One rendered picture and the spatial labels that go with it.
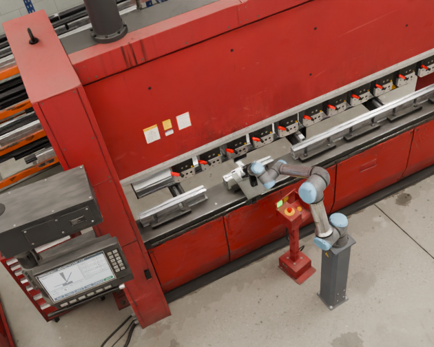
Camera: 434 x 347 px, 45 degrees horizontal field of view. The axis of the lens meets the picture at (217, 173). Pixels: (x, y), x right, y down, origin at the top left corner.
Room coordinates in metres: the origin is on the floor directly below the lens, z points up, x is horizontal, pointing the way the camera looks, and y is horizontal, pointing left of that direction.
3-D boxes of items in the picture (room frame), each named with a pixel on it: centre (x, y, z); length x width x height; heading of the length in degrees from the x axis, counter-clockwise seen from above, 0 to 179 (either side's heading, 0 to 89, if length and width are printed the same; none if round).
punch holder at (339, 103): (2.81, -0.92, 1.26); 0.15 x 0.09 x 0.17; 108
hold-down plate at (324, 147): (2.71, -0.77, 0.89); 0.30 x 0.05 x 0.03; 108
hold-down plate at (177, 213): (2.34, 0.37, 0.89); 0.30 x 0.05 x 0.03; 108
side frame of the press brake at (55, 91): (2.44, 0.80, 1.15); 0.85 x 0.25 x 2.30; 18
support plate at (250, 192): (2.44, -0.22, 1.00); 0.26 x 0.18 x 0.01; 18
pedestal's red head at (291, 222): (2.32, -0.49, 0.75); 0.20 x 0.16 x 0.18; 122
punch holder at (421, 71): (3.06, -1.68, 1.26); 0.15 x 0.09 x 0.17; 108
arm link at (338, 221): (1.98, -0.71, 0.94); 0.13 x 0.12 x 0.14; 130
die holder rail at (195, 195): (2.41, 0.34, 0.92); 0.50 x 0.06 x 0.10; 108
